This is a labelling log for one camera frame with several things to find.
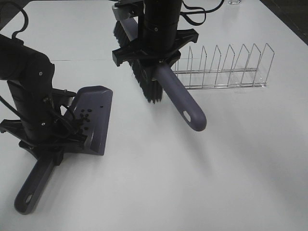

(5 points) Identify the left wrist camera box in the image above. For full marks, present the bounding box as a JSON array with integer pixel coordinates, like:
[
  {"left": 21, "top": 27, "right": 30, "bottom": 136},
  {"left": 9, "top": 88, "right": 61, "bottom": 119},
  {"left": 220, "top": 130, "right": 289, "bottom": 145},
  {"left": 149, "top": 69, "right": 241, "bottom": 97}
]
[{"left": 52, "top": 89, "right": 76, "bottom": 106}]

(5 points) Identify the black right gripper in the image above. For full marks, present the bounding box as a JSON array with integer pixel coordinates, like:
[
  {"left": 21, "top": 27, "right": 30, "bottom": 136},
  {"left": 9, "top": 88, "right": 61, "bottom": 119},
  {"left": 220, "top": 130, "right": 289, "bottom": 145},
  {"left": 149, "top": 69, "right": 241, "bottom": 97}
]
[{"left": 112, "top": 21, "right": 199, "bottom": 83}]

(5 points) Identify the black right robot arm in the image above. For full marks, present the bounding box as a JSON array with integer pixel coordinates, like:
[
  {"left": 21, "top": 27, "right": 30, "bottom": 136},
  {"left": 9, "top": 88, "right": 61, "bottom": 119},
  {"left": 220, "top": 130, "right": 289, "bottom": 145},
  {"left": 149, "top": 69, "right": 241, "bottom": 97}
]
[{"left": 112, "top": 0, "right": 199, "bottom": 88}]

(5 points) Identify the purple plastic dustpan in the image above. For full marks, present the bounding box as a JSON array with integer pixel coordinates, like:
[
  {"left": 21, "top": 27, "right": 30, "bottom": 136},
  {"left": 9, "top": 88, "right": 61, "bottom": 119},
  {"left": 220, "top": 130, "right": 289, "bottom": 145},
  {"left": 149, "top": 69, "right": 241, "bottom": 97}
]
[{"left": 14, "top": 86, "right": 113, "bottom": 215}]

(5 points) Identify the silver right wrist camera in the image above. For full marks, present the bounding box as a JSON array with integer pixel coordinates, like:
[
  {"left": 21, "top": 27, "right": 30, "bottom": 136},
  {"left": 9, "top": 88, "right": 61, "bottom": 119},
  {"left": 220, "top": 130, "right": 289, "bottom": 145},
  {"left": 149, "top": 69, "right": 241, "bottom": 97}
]
[{"left": 112, "top": 0, "right": 143, "bottom": 21}]

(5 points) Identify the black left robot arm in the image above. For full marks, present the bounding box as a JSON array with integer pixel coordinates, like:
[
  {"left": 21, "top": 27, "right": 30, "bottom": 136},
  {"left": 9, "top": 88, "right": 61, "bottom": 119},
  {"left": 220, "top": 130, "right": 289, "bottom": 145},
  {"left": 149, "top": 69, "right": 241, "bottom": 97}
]
[{"left": 0, "top": 35, "right": 85, "bottom": 166}]

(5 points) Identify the pile of coffee beans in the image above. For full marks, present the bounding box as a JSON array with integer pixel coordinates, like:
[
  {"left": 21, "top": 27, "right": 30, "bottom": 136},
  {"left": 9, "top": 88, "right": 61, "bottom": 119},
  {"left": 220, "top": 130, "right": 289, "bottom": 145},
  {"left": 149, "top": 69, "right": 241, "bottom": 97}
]
[{"left": 75, "top": 105, "right": 103, "bottom": 131}]

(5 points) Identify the metal wire dish rack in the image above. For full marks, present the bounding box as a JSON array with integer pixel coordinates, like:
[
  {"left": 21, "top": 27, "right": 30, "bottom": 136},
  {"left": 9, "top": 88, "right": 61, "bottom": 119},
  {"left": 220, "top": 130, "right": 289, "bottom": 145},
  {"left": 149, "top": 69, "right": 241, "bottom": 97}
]
[{"left": 172, "top": 43, "right": 275, "bottom": 90}]

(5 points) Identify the clear glass cup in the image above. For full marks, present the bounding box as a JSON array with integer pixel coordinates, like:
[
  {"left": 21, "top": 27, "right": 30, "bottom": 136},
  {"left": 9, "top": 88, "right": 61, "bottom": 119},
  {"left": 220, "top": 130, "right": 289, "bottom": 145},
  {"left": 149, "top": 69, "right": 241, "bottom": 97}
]
[{"left": 228, "top": 0, "right": 242, "bottom": 5}]

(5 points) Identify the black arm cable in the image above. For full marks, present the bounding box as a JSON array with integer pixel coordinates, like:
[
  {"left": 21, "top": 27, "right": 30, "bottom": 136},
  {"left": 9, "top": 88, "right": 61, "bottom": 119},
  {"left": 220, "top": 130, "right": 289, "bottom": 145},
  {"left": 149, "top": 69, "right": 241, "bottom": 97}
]
[
  {"left": 0, "top": 1, "right": 89, "bottom": 145},
  {"left": 179, "top": 0, "right": 226, "bottom": 27}
]

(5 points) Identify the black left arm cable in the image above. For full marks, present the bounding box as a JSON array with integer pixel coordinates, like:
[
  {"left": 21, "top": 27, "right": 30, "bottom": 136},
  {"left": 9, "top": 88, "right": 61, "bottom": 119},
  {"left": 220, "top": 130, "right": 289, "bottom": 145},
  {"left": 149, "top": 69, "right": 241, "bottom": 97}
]
[{"left": 0, "top": 1, "right": 89, "bottom": 145}]

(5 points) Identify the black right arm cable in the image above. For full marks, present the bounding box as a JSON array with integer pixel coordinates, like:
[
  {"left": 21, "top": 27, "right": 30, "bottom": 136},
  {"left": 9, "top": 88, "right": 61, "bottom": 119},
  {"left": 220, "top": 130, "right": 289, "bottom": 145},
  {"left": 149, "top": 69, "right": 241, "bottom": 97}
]
[{"left": 179, "top": 0, "right": 226, "bottom": 27}]

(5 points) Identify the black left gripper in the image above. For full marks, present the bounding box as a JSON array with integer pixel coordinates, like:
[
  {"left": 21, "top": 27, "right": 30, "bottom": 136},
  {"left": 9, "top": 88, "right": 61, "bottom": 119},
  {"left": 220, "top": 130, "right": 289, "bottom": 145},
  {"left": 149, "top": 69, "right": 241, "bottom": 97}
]
[{"left": 0, "top": 93, "right": 87, "bottom": 166}]

